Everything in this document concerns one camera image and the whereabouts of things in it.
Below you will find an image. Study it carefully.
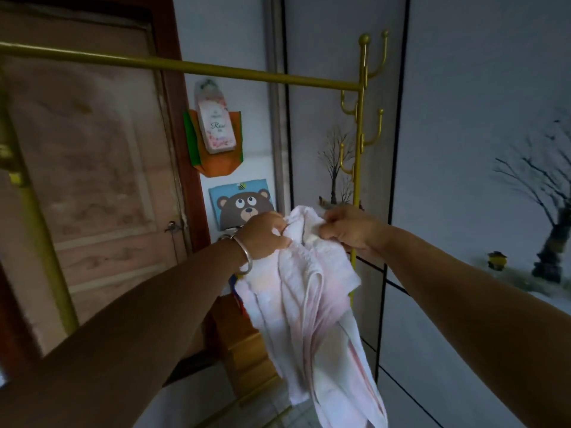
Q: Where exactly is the person's left hand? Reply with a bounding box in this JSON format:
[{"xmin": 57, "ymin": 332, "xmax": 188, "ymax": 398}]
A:
[{"xmin": 236, "ymin": 212, "xmax": 292, "ymax": 261}]

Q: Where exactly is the person's right hand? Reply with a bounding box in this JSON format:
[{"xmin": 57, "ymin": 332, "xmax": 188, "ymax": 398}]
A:
[{"xmin": 319, "ymin": 205, "xmax": 391, "ymax": 262}]

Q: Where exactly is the white pink towel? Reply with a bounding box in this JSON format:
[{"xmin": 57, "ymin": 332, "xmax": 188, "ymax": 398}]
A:
[{"xmin": 234, "ymin": 206, "xmax": 389, "ymax": 428}]

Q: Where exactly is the person's left forearm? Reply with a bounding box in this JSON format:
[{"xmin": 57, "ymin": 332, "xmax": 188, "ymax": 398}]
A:
[{"xmin": 0, "ymin": 238, "xmax": 249, "ymax": 428}]

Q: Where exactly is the person's right forearm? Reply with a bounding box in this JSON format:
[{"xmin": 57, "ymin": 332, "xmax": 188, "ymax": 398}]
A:
[{"xmin": 378, "ymin": 225, "xmax": 571, "ymax": 428}]

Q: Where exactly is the blue bear picture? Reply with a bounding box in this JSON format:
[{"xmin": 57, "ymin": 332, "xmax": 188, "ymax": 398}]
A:
[{"xmin": 208, "ymin": 179, "xmax": 276, "ymax": 232}]

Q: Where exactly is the silver bangle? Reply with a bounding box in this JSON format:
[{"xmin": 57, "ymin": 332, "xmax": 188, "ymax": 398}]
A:
[{"xmin": 218, "ymin": 234, "xmax": 254, "ymax": 277}]

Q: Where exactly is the orange green cloth bag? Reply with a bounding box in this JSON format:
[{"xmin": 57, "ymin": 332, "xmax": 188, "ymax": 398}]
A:
[{"xmin": 183, "ymin": 109, "xmax": 244, "ymax": 178}]

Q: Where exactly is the pink floral packet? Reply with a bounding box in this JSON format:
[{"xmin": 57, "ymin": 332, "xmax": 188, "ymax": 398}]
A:
[{"xmin": 194, "ymin": 78, "xmax": 237, "ymax": 155}]

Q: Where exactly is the wooden drawer cabinet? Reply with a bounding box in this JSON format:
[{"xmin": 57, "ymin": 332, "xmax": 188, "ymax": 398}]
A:
[{"xmin": 210, "ymin": 293, "xmax": 281, "ymax": 399}]

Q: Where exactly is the wardrobe with tree print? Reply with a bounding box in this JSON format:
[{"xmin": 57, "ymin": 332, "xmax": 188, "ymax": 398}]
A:
[{"xmin": 284, "ymin": 0, "xmax": 571, "ymax": 428}]

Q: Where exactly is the gold metal clothes rack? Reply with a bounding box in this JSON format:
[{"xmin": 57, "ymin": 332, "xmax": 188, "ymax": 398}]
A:
[{"xmin": 0, "ymin": 30, "xmax": 390, "ymax": 337}]

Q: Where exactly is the brown wooden door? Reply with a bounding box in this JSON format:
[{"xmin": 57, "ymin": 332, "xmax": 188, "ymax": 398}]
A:
[{"xmin": 0, "ymin": 0, "xmax": 211, "ymax": 379}]

